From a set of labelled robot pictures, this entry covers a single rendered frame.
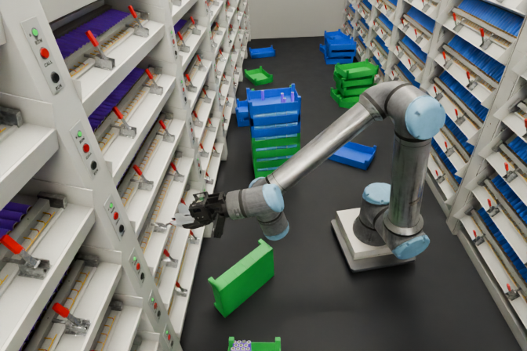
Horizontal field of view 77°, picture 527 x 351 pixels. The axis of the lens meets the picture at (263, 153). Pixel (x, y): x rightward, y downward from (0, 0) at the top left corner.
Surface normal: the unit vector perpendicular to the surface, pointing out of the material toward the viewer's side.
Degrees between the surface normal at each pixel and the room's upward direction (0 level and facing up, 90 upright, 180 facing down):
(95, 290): 17
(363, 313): 0
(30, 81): 90
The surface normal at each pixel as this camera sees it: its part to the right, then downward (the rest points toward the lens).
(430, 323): -0.05, -0.81
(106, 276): 0.24, -0.79
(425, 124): 0.25, 0.47
